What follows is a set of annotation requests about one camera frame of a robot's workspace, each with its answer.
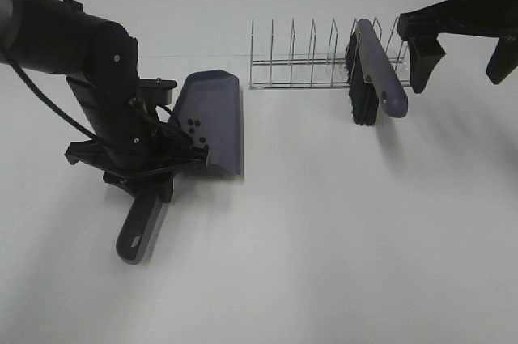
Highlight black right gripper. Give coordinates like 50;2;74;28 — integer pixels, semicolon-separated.
397;0;517;94

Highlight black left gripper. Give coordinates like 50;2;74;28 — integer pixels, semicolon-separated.
65;76;197;203

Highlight pile of coffee beans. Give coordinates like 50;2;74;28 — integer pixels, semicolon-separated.
186;117;210;152

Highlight grey hand brush black bristles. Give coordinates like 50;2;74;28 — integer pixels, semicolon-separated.
345;19;409;126

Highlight grey plastic dustpan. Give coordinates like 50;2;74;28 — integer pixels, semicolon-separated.
116;70;244;265

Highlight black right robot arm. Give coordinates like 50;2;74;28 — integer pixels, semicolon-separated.
397;0;517;94

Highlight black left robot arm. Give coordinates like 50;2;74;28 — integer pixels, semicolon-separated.
1;0;207;202

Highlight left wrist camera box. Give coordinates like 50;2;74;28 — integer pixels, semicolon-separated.
139;78;178;105

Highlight chrome wire dish rack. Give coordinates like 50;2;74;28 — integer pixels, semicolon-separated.
247;15;416;91

